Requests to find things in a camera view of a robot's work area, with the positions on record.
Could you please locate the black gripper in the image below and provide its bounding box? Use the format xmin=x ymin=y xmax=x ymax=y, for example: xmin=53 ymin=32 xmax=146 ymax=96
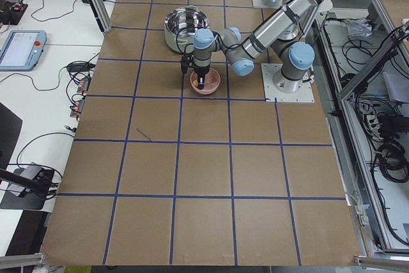
xmin=192 ymin=64 xmax=210 ymax=90

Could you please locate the pink bowl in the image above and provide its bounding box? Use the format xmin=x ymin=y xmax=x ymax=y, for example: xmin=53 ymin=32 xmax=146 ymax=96
xmin=190 ymin=68 xmax=221 ymax=95

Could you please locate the light green steel pot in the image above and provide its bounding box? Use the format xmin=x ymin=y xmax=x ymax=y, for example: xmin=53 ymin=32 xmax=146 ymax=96
xmin=164 ymin=6 xmax=210 ymax=54

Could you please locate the blue teach pendant near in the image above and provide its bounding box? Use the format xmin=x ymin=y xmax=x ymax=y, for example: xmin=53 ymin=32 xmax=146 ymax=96
xmin=1 ymin=30 xmax=47 ymax=72

